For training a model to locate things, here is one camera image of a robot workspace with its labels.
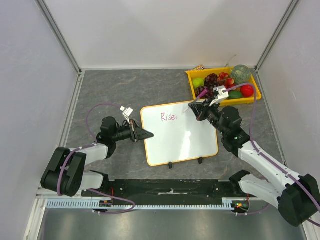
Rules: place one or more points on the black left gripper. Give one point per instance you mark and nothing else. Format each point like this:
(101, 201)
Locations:
(134, 130)

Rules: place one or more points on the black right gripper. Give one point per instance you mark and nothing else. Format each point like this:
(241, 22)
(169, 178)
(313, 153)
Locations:
(201, 110)

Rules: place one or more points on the white purple marker pen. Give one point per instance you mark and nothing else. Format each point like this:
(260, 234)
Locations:
(203, 93)

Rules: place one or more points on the yellow-framed whiteboard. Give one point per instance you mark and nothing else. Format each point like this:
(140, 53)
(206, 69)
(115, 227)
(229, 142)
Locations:
(177, 135)

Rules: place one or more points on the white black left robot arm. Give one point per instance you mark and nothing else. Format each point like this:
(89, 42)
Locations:
(65, 172)

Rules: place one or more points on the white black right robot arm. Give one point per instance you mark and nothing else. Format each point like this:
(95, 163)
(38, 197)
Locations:
(296, 197)

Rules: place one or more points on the dark purple grape bunch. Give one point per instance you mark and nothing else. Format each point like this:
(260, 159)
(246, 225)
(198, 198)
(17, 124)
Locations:
(201, 89)

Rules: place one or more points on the green apple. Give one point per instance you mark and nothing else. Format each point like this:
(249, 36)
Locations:
(198, 82)

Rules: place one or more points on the yellow plastic fruit tray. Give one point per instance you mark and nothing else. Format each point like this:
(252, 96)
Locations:
(193, 74)

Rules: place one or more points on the green mango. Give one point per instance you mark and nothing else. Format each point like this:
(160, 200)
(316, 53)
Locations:
(235, 94)

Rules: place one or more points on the yellow snack packet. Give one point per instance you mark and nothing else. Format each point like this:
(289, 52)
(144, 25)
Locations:
(199, 68)

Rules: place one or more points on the red apple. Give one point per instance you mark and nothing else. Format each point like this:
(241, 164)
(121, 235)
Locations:
(247, 91)

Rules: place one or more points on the green netted melon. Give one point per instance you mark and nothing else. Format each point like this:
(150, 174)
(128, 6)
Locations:
(240, 74)

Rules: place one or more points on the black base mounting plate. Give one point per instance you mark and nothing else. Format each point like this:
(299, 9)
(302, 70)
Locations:
(171, 190)

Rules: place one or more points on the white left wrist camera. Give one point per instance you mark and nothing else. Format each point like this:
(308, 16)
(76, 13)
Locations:
(126, 112)

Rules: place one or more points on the white slotted cable duct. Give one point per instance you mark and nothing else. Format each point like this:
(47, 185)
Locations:
(223, 204)

